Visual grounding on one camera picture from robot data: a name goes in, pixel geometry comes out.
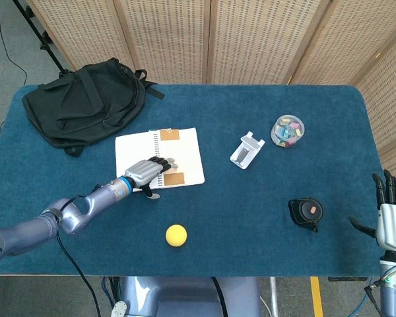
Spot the orange and white bookmark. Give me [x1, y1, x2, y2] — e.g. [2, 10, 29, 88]
[158, 127, 185, 186]

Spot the blue table cloth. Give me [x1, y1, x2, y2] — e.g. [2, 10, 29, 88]
[0, 84, 385, 277]

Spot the black tripod stand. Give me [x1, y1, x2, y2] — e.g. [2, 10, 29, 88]
[13, 0, 70, 75]

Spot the thin black floor cable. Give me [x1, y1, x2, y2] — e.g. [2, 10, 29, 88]
[0, 0, 28, 87]

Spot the black torso cable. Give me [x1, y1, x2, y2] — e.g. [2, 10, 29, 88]
[211, 277, 228, 317]

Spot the white folding phone stand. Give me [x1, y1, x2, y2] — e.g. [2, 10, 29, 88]
[230, 131, 266, 170]

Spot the blue-grey robot torso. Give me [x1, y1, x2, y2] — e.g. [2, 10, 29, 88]
[121, 276, 261, 317]

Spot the yellow floor tape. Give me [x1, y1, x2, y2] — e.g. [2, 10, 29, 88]
[310, 276, 324, 317]

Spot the metal bracket plate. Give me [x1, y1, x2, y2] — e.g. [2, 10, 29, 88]
[110, 300, 129, 317]

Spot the white spiral notebook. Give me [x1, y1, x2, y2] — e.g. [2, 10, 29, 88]
[114, 127, 206, 191]

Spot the black backpack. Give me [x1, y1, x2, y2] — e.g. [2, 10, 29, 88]
[22, 57, 166, 158]

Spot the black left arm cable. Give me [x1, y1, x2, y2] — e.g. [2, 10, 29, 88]
[54, 194, 102, 317]

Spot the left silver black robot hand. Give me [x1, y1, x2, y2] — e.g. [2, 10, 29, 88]
[124, 157, 181, 201]

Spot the yellow ball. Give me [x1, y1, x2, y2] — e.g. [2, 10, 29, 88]
[165, 224, 188, 248]

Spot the clear jar of binder clips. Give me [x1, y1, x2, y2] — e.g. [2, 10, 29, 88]
[270, 114, 306, 149]

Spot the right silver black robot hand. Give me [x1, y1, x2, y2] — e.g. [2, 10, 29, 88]
[348, 169, 396, 255]

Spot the woven wooden folding screen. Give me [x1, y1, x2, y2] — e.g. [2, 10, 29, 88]
[26, 0, 396, 186]

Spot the black round device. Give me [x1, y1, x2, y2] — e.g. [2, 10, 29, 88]
[287, 197, 324, 233]

